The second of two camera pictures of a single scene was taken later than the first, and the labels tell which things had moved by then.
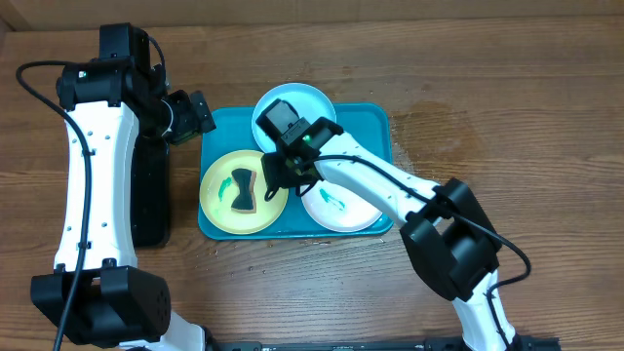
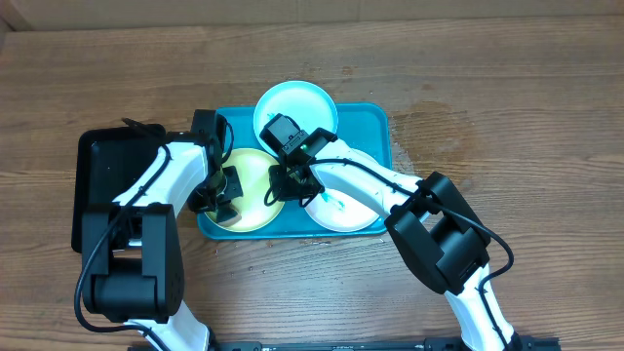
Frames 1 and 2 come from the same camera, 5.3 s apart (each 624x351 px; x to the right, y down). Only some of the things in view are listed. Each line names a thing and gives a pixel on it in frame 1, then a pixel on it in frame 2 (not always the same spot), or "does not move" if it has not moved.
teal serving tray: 232,129 does not move
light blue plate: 309,100 does not move
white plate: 335,211 does not move
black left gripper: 190,117 -> 229,190
